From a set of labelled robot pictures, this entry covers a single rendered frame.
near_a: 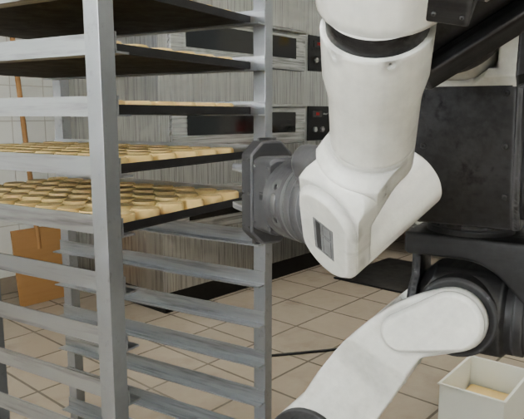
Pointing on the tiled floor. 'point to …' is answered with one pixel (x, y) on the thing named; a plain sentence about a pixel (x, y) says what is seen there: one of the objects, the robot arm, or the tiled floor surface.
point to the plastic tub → (484, 391)
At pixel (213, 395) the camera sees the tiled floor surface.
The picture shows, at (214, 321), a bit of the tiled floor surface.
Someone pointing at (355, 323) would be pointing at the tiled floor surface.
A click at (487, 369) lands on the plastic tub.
